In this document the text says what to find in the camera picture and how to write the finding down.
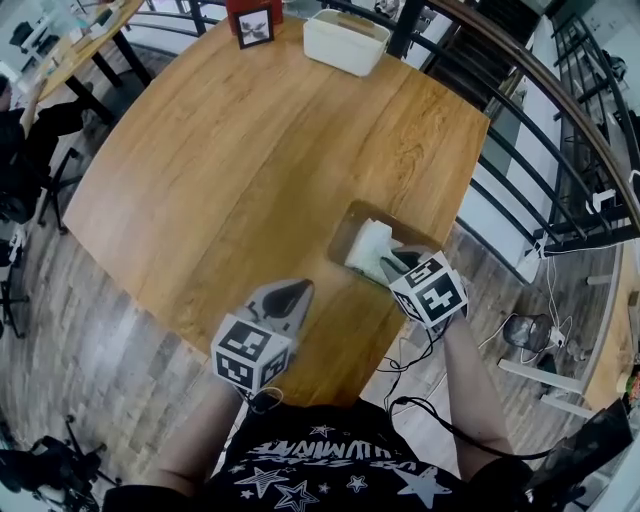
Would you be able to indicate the dark flat bar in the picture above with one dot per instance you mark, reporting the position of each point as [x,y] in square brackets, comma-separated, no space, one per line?
[595,440]

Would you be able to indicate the black office chair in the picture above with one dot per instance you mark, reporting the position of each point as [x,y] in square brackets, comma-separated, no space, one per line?
[55,470]
[60,190]

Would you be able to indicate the black mesh wastebasket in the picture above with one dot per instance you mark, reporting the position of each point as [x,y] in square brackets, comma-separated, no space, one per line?
[525,330]

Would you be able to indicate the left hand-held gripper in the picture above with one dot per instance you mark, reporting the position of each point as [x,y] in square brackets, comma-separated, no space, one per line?
[250,355]

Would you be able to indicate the white rectangular basket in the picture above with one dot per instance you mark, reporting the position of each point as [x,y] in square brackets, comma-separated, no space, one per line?
[345,42]

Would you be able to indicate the black picture frame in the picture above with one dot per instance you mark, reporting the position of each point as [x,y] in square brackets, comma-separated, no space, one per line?
[254,27]

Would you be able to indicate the red book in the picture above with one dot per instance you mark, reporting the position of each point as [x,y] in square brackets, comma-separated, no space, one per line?
[250,5]

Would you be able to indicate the transparent brown tissue box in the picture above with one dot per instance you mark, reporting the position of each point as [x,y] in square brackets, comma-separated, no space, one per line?
[345,235]

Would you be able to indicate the white power strip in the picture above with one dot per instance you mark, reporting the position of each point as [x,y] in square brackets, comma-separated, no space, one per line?
[559,337]

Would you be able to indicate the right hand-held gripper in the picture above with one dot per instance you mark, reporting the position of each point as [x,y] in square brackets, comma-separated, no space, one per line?
[430,295]

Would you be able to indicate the person's right forearm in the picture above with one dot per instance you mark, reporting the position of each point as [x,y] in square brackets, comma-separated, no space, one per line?
[470,380]

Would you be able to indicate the black railing with wooden handrail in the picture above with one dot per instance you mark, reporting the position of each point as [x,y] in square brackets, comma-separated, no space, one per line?
[405,30]

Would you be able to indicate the person's left forearm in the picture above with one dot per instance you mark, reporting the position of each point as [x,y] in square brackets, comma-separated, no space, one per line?
[200,440]

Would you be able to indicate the wooden table with black legs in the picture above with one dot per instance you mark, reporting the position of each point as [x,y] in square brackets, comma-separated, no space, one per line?
[75,45]

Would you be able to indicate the person's black star-print shirt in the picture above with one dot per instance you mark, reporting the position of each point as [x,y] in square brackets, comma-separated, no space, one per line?
[325,470]

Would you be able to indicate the wooden table with white legs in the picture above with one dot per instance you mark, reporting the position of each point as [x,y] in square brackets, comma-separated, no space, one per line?
[250,175]

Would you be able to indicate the white tissue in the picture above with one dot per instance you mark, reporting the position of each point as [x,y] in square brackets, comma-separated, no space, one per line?
[367,245]

